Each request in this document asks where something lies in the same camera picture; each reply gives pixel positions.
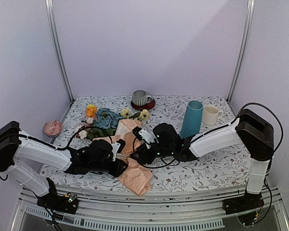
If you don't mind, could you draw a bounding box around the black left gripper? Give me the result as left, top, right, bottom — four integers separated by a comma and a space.
89, 158, 130, 178

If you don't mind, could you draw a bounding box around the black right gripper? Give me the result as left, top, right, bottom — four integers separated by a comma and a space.
130, 142, 173, 165

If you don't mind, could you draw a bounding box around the flower bouquet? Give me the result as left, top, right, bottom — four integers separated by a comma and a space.
75, 104, 153, 196

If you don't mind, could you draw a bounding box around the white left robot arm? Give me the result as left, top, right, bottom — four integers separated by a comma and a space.
0, 121, 128, 214

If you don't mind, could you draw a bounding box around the teal vase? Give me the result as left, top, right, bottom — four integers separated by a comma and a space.
180, 101, 204, 139

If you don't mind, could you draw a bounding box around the dark red saucer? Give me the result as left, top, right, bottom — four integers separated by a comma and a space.
131, 98, 156, 111

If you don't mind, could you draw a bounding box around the cream mug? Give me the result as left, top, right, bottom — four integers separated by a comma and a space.
202, 104, 223, 126

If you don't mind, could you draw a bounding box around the striped cup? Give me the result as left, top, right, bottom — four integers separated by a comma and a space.
132, 90, 153, 106

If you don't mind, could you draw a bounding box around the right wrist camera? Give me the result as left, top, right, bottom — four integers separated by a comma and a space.
132, 127, 156, 149

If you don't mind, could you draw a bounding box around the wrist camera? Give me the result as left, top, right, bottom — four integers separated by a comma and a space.
111, 139, 126, 162
132, 127, 156, 149

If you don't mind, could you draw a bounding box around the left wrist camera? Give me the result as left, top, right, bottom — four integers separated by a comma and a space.
111, 139, 126, 162

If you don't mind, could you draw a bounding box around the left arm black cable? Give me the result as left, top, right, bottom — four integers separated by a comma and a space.
19, 126, 111, 152

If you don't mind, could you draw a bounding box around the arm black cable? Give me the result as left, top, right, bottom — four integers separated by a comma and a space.
19, 126, 111, 152
132, 102, 285, 224

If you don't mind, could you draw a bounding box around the aluminium table front rail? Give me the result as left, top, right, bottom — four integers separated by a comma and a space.
10, 186, 289, 231

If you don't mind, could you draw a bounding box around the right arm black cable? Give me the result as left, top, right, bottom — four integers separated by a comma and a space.
132, 102, 285, 224

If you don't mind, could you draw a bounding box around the left aluminium frame post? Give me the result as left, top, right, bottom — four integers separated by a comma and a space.
45, 0, 75, 104

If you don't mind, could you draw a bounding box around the aluminium frame post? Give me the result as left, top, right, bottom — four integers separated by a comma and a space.
226, 0, 255, 104
45, 0, 75, 104

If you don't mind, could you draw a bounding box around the right aluminium frame post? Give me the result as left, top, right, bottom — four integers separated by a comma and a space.
226, 0, 255, 104

